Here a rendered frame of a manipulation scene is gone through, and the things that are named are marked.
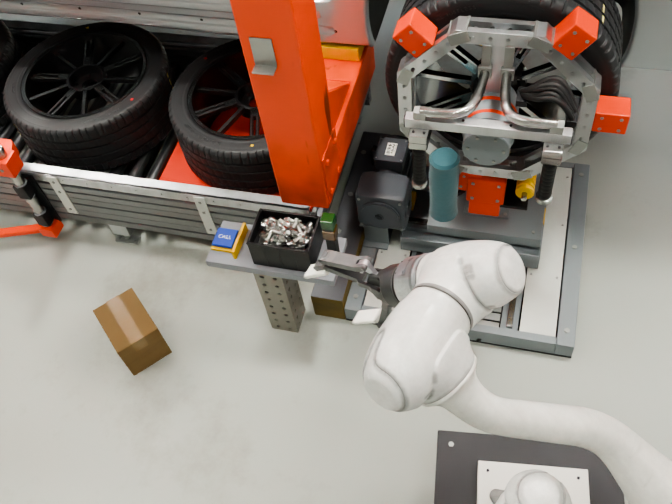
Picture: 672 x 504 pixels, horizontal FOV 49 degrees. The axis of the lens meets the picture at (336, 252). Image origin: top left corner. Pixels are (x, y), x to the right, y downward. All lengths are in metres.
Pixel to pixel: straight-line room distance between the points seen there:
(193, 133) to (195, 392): 0.92
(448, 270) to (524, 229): 1.63
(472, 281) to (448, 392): 0.16
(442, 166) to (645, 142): 1.37
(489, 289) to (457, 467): 1.17
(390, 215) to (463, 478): 0.92
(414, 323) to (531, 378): 1.65
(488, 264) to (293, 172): 1.30
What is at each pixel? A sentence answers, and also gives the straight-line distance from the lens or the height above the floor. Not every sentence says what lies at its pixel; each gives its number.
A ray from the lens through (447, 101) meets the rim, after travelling 2.29.
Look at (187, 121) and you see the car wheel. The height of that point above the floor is 0.50.
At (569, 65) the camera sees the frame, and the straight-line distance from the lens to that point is 2.02.
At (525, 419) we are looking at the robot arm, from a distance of 1.11.
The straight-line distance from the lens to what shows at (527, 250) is 2.72.
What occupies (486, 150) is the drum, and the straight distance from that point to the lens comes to 2.05.
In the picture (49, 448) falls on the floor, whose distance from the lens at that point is 2.81.
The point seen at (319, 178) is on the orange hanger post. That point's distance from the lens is 2.25.
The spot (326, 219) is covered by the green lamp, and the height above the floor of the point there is 0.66.
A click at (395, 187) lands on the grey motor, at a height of 0.41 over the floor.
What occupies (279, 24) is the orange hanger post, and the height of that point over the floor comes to 1.23.
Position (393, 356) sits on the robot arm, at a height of 1.48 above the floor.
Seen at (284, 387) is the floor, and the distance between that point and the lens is 2.63.
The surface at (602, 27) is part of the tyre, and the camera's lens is 2.11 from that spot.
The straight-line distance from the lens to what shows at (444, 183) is 2.20.
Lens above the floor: 2.34
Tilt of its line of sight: 54 degrees down
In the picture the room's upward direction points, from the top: 10 degrees counter-clockwise
